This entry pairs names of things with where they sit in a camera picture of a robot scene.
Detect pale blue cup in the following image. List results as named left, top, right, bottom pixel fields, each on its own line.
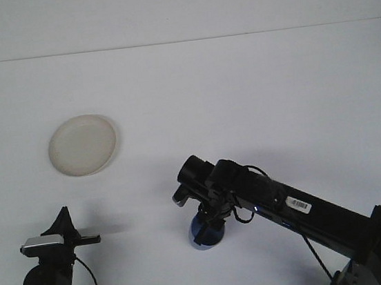
left=185, top=211, right=228, bottom=253

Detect pale round plate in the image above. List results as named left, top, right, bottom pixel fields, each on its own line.
left=44, top=111, right=123, bottom=181

